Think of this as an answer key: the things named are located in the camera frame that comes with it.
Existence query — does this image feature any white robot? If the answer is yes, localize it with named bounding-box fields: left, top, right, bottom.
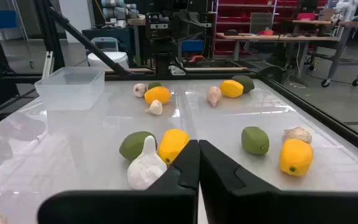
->
left=334, top=0, right=358, bottom=22

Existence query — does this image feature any small white garlic bulb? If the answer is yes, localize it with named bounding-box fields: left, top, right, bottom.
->
left=145, top=99, right=163, bottom=116

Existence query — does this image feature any long wooden workbench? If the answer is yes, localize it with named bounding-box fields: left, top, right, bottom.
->
left=216, top=32, right=341, bottom=78

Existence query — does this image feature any black aluminium table frame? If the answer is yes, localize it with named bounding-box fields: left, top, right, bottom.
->
left=0, top=0, right=358, bottom=159

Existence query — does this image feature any white plastic bucket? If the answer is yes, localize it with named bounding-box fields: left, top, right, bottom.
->
left=87, top=51, right=130, bottom=71

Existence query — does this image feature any wooden table on casters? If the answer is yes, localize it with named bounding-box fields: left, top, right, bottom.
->
left=292, top=19, right=358, bottom=88

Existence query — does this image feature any blue box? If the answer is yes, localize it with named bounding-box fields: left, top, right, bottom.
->
left=181, top=39, right=205, bottom=53

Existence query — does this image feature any blue panel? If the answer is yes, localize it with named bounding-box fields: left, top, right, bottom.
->
left=0, top=9, right=18, bottom=30

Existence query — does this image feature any yellow lemon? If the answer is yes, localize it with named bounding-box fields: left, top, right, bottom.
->
left=144, top=86, right=173, bottom=106
left=278, top=138, right=314, bottom=177
left=157, top=128, right=191, bottom=165
left=219, top=79, right=244, bottom=99

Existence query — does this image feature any clear plastic bin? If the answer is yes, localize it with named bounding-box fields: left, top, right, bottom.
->
left=34, top=66, right=106, bottom=111

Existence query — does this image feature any red storage shelf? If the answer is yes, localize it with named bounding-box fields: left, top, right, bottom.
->
left=213, top=0, right=329, bottom=57

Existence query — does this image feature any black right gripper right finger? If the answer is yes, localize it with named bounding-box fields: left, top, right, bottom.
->
left=198, top=139, right=358, bottom=224

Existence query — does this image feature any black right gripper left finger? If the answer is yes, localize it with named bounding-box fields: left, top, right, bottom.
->
left=37, top=139, right=201, bottom=224

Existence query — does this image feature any clear storage tub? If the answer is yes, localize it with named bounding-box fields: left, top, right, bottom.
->
left=90, top=36, right=120, bottom=53

